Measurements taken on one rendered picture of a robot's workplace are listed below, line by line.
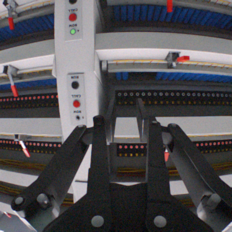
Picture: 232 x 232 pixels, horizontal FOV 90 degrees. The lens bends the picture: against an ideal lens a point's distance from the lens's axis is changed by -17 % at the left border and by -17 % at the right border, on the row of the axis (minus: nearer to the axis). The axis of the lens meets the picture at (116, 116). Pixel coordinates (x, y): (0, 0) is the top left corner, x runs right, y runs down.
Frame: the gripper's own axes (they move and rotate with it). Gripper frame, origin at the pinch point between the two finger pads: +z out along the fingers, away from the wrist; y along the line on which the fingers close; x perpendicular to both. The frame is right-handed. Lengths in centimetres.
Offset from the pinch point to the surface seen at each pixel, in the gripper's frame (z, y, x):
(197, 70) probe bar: 19.1, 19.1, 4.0
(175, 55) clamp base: 17.1, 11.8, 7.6
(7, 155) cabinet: 27, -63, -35
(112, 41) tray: 16.3, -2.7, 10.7
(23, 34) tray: 32, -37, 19
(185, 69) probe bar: 19.1, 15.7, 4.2
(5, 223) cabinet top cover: 5, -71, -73
